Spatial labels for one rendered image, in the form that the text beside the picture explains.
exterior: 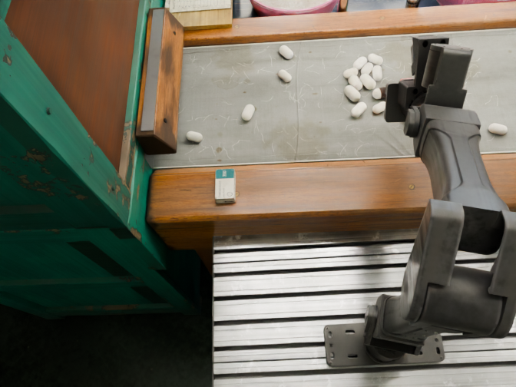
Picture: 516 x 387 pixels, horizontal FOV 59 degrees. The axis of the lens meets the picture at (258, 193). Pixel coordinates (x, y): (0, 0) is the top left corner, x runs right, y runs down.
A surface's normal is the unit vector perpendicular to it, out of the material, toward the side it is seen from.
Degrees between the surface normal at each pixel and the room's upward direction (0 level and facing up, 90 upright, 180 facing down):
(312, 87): 0
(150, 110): 0
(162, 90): 67
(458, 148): 30
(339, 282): 0
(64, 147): 90
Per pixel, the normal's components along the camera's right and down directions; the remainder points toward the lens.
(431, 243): -0.17, 0.17
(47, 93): 1.00, -0.04
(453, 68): -0.19, 0.40
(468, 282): 0.00, -0.67
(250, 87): -0.07, -0.41
